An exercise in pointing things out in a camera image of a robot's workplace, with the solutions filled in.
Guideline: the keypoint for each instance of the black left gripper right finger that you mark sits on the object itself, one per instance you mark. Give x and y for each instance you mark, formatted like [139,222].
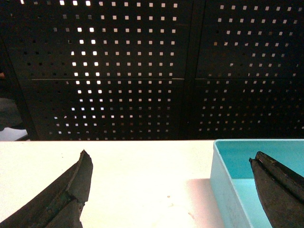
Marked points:
[280,191]

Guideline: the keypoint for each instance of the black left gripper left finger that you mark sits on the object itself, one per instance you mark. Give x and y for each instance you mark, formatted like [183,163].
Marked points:
[61,203]

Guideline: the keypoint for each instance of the light blue plastic tray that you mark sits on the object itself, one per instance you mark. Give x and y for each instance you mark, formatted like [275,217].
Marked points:
[233,182]

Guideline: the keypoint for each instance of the black perforated metal panel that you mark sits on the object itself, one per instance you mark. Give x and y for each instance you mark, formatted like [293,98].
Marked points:
[155,69]

